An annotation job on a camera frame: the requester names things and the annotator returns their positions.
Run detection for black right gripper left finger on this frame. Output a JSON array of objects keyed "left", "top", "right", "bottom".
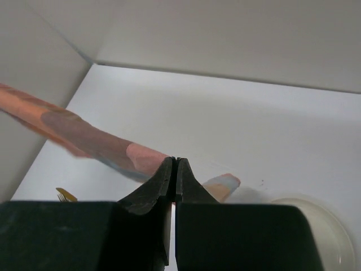
[{"left": 118, "top": 158, "right": 173, "bottom": 265}]

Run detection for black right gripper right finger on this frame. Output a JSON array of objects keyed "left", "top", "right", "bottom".
[{"left": 175, "top": 158, "right": 219, "bottom": 204}]

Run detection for gold fork black handle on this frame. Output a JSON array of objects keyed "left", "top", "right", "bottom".
[{"left": 57, "top": 194, "right": 68, "bottom": 202}]

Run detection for orange checkered cloth placemat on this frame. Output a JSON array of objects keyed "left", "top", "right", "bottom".
[{"left": 0, "top": 82, "right": 242, "bottom": 204}]

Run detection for cream round plate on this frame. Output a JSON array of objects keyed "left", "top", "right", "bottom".
[{"left": 271, "top": 197, "right": 356, "bottom": 271}]

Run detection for gold knife black handle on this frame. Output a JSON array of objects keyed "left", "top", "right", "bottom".
[{"left": 56, "top": 187, "right": 78, "bottom": 202}]

